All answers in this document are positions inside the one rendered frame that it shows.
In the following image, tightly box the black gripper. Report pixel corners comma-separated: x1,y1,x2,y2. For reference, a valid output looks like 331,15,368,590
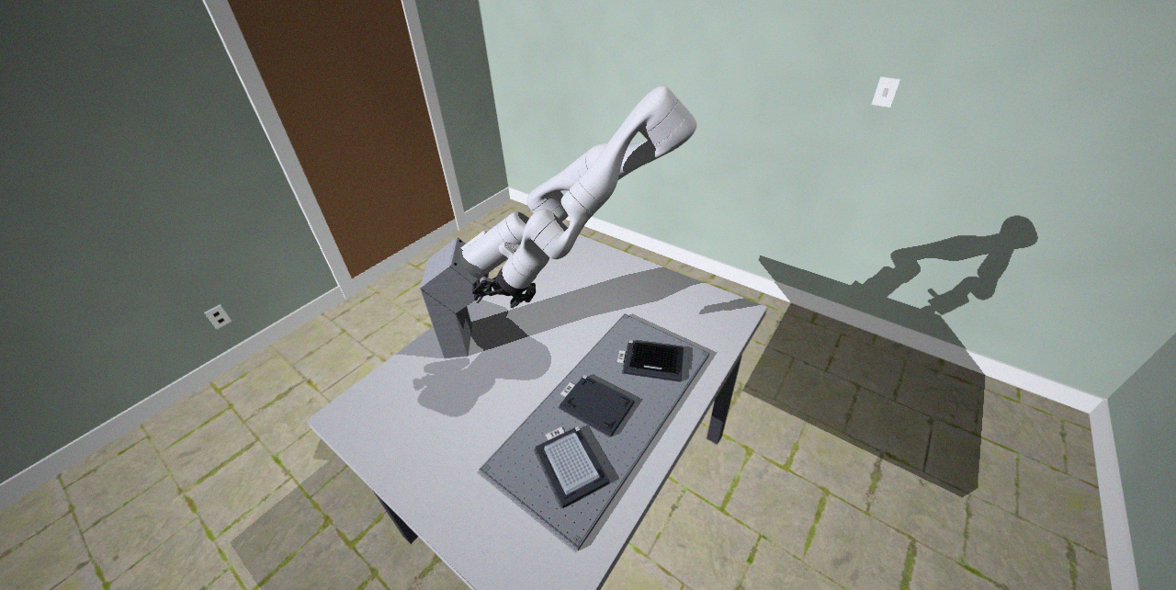
472,268,536,308

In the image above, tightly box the black well plate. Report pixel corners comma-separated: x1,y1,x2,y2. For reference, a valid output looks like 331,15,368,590
630,343,677,373

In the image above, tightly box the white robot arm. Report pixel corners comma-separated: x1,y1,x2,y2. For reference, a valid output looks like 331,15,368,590
459,86,696,289

